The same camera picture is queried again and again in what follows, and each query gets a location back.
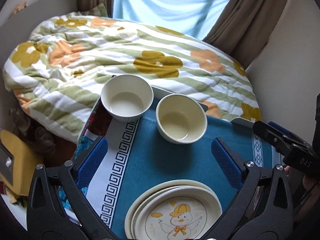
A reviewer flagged person right hand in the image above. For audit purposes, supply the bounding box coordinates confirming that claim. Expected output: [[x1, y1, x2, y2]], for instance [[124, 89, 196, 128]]
[[285, 166, 319, 207]]

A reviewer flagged plain white deep plate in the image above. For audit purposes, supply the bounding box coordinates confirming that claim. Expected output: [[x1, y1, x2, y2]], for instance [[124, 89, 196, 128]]
[[124, 179, 216, 240]]

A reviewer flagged duck cartoon deep plate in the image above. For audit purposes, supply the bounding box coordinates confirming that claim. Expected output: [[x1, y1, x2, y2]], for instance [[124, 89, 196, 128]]
[[125, 185, 222, 239]]

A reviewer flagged small plush toy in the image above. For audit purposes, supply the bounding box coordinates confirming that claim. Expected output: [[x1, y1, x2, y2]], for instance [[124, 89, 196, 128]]
[[9, 1, 28, 17]]

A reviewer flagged yellow object on floor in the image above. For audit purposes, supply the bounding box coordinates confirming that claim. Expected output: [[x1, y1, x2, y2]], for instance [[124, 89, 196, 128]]
[[1, 130, 43, 196]]

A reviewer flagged floral striped duvet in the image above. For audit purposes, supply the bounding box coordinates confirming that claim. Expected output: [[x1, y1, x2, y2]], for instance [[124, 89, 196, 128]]
[[2, 12, 261, 142]]

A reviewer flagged white ribbed bowl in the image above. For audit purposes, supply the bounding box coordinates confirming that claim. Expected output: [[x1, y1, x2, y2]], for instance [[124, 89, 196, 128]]
[[100, 74, 154, 122]]

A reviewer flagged right brown curtain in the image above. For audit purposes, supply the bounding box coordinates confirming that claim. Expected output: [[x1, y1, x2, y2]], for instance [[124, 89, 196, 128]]
[[203, 0, 287, 69]]

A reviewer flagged blue patterned tablecloth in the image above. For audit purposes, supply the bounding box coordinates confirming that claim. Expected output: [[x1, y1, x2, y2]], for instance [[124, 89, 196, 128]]
[[77, 101, 273, 239]]

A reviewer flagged grey bed headboard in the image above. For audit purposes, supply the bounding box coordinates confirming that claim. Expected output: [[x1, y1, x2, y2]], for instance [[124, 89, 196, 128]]
[[0, 0, 77, 71]]

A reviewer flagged green striped pillow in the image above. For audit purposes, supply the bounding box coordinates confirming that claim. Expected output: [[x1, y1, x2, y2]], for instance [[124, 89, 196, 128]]
[[81, 3, 108, 17]]

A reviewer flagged cream round bowl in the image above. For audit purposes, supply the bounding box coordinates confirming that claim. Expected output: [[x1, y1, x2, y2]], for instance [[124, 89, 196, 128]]
[[155, 94, 208, 144]]

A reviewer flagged light blue window cloth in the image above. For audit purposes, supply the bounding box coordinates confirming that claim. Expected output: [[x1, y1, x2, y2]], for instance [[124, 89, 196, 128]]
[[113, 0, 230, 40]]

